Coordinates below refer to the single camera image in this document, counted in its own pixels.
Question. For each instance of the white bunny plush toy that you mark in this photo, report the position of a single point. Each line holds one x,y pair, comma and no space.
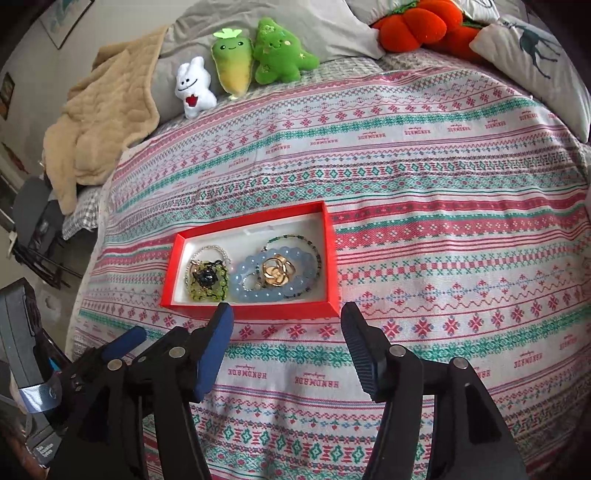
194,87

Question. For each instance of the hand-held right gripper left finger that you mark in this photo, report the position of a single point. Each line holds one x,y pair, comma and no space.
212,350

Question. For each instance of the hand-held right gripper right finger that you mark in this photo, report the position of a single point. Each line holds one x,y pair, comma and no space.
362,355

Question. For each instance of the orange plush toy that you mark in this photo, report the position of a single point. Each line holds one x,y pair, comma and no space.
415,27

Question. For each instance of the small wall picture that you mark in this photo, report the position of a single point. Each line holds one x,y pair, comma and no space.
6,94

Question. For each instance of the red jewelry box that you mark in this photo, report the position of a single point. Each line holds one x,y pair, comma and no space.
318,258

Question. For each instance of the white deer print pillow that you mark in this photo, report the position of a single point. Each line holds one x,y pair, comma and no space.
531,60

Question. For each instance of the beige fleece blanket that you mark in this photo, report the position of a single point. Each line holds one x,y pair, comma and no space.
101,124

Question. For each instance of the dark folding chair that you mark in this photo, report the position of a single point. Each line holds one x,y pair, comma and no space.
39,226

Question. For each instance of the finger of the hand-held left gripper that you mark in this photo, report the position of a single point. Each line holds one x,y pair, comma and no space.
124,344

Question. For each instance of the yellow green carrot plush toy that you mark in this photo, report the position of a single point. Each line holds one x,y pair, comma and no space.
233,60

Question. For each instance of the printed patterned blanket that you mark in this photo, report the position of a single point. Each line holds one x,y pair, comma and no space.
438,207

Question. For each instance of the wall poster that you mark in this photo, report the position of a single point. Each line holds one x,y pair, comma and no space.
64,21

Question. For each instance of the green tree plush toy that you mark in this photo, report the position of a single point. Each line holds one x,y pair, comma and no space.
279,53

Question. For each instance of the grey pillow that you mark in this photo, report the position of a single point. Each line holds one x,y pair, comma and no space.
300,23

